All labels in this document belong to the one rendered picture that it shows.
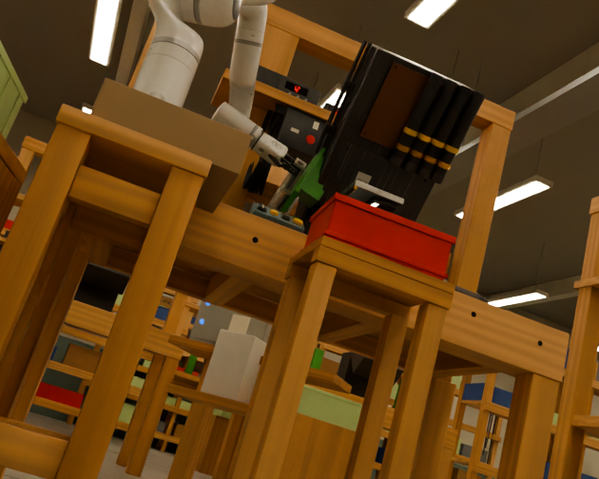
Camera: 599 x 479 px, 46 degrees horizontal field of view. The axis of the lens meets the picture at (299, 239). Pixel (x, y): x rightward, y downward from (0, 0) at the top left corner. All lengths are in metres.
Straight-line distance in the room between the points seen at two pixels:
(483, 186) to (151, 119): 1.72
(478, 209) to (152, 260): 1.74
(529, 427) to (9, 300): 1.43
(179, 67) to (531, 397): 1.33
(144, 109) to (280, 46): 1.34
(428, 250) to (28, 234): 0.88
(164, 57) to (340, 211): 0.54
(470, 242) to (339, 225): 1.28
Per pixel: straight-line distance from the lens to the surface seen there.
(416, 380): 1.61
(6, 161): 1.71
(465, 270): 2.80
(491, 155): 3.00
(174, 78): 1.67
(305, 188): 2.21
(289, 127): 2.55
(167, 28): 1.74
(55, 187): 1.45
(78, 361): 9.05
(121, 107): 1.53
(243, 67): 2.30
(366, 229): 1.64
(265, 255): 1.87
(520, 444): 2.14
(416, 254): 1.67
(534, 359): 2.17
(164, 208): 1.45
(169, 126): 1.52
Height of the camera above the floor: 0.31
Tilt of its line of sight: 18 degrees up
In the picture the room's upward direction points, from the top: 17 degrees clockwise
